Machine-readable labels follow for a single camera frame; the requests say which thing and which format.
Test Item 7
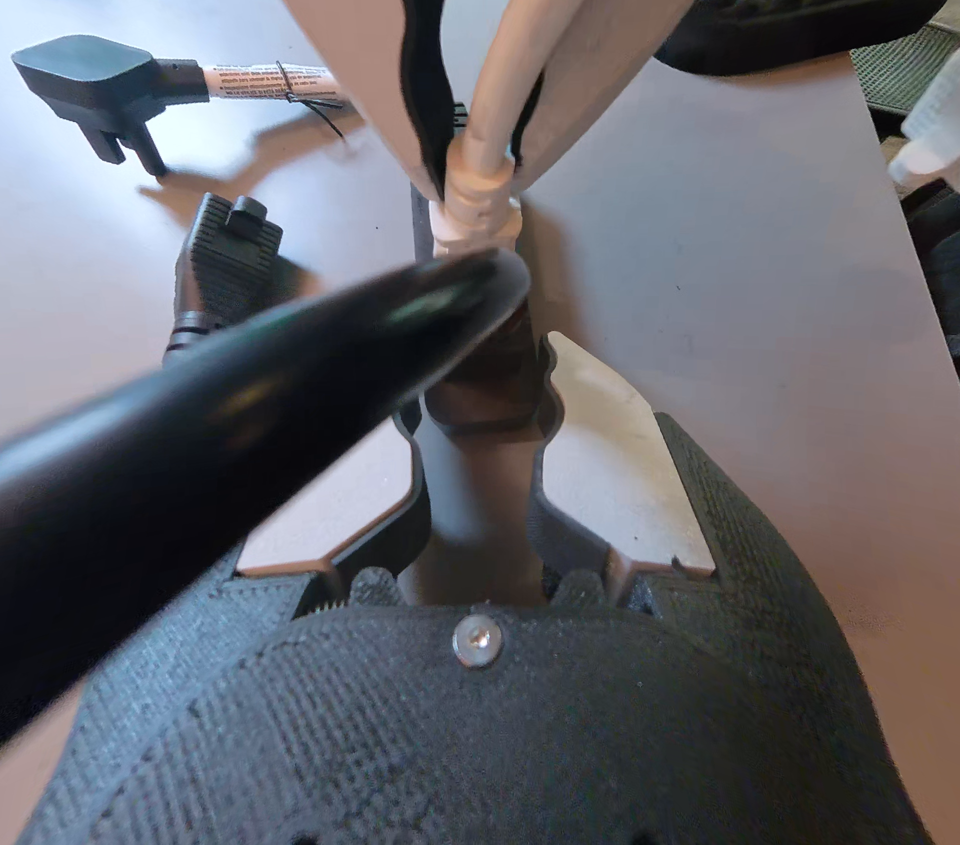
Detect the white power cord with plugs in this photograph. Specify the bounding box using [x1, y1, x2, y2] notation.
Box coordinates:
[433, 0, 960, 261]

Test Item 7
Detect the black twist tie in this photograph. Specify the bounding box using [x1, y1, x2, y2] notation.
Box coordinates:
[273, 59, 351, 143]

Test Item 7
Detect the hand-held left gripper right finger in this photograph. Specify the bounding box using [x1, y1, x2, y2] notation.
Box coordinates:
[528, 331, 719, 600]

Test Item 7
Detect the dark green chair seat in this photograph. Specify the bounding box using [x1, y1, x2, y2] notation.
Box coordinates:
[851, 23, 960, 115]

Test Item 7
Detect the black flat plug braided cord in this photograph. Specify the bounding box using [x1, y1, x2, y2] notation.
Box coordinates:
[11, 33, 354, 179]

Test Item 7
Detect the person's dark clothed body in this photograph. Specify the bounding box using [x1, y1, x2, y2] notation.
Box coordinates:
[896, 181, 960, 381]

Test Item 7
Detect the black power strip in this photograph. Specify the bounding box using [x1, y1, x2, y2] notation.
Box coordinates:
[397, 102, 556, 608]

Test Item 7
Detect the black power cord with plugs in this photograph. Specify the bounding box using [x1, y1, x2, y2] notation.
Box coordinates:
[0, 192, 556, 745]

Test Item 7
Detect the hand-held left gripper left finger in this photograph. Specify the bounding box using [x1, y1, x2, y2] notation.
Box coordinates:
[237, 410, 434, 578]

